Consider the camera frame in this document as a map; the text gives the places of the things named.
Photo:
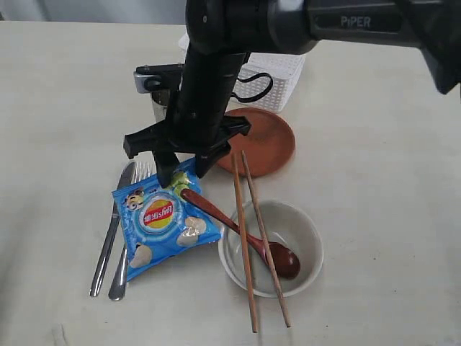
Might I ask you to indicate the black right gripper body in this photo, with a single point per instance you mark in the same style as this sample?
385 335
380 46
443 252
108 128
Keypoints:
195 121

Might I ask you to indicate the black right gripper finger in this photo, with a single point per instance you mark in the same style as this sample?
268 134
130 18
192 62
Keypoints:
204 162
166 163

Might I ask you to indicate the stainless steel fork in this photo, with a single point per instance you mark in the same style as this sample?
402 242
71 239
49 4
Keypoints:
119 282

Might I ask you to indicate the stainless steel cup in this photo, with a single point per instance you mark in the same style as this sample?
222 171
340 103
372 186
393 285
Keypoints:
160 103

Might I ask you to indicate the stainless steel table knife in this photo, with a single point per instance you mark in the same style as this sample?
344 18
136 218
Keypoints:
125 179

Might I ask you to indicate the blue chips snack bag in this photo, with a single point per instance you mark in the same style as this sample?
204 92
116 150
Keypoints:
157 223

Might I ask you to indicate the round brown wooden plate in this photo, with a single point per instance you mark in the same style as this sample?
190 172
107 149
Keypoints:
269 145

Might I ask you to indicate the brown wooden chopstick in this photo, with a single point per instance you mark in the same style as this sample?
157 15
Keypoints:
244 246
267 251

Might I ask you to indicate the white perforated plastic basket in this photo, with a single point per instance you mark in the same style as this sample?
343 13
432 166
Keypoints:
282 69

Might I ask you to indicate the white ceramic bowl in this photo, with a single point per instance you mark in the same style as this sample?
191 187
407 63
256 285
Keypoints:
284 224

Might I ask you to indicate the brown wooden spoon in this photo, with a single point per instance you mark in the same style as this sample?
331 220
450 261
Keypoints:
286 262

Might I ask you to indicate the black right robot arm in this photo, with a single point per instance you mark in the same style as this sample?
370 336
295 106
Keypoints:
223 35

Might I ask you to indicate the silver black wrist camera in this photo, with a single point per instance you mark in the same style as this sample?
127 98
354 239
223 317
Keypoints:
149 79

